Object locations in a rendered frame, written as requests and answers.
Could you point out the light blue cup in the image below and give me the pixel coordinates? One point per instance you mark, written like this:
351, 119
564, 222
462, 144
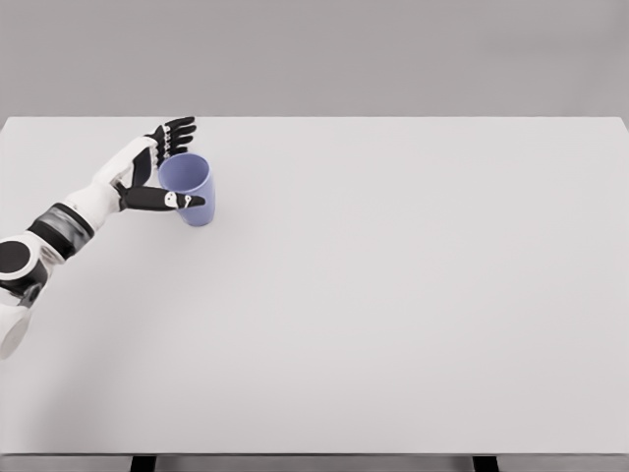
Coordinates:
194, 184

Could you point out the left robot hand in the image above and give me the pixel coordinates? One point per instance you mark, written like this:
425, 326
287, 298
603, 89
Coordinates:
129, 166

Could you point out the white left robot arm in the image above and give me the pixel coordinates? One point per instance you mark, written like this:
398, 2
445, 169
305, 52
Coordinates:
59, 221

